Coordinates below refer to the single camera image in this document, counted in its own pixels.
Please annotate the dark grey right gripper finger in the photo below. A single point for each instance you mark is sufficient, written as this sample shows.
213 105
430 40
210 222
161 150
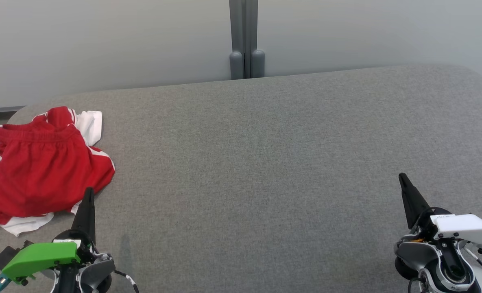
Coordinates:
412 203

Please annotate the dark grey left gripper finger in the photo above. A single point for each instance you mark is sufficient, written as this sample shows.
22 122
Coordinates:
87 215

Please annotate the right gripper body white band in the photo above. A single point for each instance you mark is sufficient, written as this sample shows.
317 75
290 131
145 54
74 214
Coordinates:
464 226

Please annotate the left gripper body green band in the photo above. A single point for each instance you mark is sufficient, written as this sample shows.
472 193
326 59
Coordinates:
41 256

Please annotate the red shorts white side stripes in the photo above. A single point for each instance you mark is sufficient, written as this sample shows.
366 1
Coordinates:
41 171

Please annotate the red white jersey shirt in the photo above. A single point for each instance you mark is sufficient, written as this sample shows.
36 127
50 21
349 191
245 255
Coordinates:
90 124

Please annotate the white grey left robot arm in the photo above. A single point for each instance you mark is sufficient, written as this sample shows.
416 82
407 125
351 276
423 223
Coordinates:
98 272

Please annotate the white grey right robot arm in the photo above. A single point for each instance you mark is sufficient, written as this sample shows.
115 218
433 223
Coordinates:
411 252

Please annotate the grey fabric sofa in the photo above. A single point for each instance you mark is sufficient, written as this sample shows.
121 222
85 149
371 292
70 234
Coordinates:
265 162

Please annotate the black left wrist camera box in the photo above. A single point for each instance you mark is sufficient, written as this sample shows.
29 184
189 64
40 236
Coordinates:
5 256

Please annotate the grey partition base rail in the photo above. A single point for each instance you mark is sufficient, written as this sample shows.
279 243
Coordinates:
1 110

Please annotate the grey partition post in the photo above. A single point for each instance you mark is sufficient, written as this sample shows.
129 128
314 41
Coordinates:
244 40

